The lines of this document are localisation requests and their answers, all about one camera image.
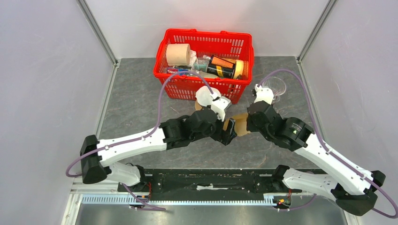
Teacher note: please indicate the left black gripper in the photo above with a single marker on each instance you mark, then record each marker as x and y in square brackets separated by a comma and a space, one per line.
[225, 137]

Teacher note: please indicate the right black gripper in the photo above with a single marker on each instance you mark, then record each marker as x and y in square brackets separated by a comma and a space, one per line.
[250, 127]

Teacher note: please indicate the brown paper coffee filter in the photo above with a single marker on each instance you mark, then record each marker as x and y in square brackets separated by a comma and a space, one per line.
[240, 124]

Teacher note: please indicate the clear glass dripper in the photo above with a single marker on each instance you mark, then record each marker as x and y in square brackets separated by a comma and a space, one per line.
[278, 87]

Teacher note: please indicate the round wooden dripper holder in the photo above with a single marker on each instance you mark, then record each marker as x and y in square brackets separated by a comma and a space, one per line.
[197, 106]

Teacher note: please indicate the white paper coffee filter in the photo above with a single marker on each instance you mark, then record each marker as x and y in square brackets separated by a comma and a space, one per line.
[204, 96]

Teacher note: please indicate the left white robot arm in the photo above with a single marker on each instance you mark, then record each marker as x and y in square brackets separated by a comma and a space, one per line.
[101, 158]

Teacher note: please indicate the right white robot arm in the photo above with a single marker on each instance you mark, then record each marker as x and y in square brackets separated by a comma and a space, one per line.
[347, 184]

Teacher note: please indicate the red plastic shopping basket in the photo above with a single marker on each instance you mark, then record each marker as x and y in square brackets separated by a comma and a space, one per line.
[224, 44]

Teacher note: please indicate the black orange can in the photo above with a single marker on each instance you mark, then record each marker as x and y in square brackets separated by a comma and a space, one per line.
[220, 67]

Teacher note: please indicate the clear plastic bottle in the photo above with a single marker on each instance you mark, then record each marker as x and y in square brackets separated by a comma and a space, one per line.
[200, 67]

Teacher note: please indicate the blue red small box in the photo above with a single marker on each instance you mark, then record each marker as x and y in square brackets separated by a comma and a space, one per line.
[179, 70]

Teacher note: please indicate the beige paper towel roll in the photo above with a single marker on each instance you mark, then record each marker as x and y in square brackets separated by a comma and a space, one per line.
[178, 54]

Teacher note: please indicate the right aluminium frame post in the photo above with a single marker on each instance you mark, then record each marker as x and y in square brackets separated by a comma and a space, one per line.
[316, 29]

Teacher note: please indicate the aluminium frame post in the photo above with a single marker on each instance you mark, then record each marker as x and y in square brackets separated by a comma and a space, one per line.
[97, 31]
[316, 29]

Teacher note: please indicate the white slotted cable duct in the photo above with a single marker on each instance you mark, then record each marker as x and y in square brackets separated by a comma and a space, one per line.
[268, 200]

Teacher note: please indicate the left aluminium frame post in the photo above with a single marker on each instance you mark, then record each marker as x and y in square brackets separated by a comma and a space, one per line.
[97, 31]

